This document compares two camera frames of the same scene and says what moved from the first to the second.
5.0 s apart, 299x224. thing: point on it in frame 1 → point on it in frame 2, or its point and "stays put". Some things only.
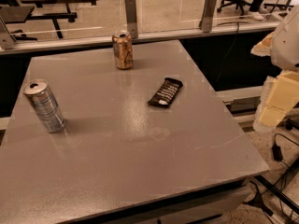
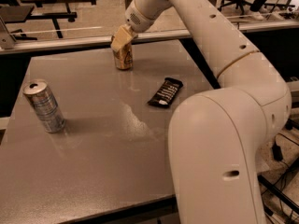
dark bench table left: (23, 13) stays put
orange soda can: (122, 49) stays put
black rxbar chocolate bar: (166, 92) stays put
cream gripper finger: (279, 94) → (123, 35)
